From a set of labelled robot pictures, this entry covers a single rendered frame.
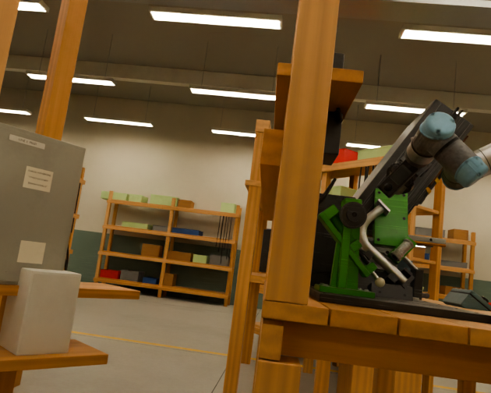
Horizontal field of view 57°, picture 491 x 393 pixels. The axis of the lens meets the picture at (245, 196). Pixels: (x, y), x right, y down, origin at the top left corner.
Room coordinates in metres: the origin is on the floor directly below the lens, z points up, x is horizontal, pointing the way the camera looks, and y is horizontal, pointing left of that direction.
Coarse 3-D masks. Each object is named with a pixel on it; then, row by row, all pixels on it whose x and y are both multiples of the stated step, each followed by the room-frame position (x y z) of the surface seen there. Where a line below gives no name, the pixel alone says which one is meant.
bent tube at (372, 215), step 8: (376, 208) 1.54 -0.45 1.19; (384, 208) 1.54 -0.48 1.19; (368, 216) 1.53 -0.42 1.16; (376, 216) 1.54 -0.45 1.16; (368, 224) 1.53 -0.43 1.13; (360, 232) 1.52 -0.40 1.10; (360, 240) 1.52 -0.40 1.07; (368, 240) 1.51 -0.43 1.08; (368, 248) 1.50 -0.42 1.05; (376, 256) 1.49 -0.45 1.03; (384, 264) 1.49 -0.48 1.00; (392, 264) 1.49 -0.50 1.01; (392, 272) 1.48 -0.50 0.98; (400, 272) 1.48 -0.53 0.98; (400, 280) 1.47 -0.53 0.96
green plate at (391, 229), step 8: (376, 192) 1.59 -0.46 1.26; (376, 200) 1.58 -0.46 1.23; (384, 200) 1.58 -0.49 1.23; (392, 200) 1.58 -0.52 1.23; (400, 200) 1.58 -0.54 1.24; (392, 208) 1.57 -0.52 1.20; (400, 208) 1.57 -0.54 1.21; (384, 216) 1.57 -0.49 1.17; (392, 216) 1.56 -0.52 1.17; (400, 216) 1.56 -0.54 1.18; (376, 224) 1.56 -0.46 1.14; (384, 224) 1.56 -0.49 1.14; (392, 224) 1.56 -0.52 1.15; (400, 224) 1.56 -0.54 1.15; (376, 232) 1.55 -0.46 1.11; (384, 232) 1.55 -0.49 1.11; (392, 232) 1.55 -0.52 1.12; (400, 232) 1.55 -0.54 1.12; (376, 240) 1.54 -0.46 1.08; (384, 240) 1.54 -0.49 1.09; (392, 240) 1.54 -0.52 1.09; (400, 240) 1.54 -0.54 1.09
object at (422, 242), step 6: (366, 234) 1.68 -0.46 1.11; (372, 234) 1.68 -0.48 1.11; (414, 240) 1.67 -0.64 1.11; (420, 240) 1.67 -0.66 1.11; (426, 240) 1.66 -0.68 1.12; (432, 240) 1.66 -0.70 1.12; (438, 240) 1.66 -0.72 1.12; (444, 240) 1.66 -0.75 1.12; (420, 246) 1.78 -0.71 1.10; (426, 246) 1.74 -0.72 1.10; (432, 246) 1.73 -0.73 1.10; (444, 246) 1.66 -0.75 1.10
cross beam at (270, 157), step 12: (264, 132) 1.06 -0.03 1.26; (276, 132) 1.05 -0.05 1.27; (264, 144) 1.05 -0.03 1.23; (276, 144) 1.05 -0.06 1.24; (264, 156) 1.05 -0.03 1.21; (276, 156) 1.05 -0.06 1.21; (264, 168) 1.10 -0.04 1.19; (276, 168) 1.08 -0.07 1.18; (264, 180) 1.26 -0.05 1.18; (276, 180) 1.23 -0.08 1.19; (264, 192) 1.46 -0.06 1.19; (276, 192) 1.43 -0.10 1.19; (264, 204) 1.76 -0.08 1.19; (264, 216) 2.18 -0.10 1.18
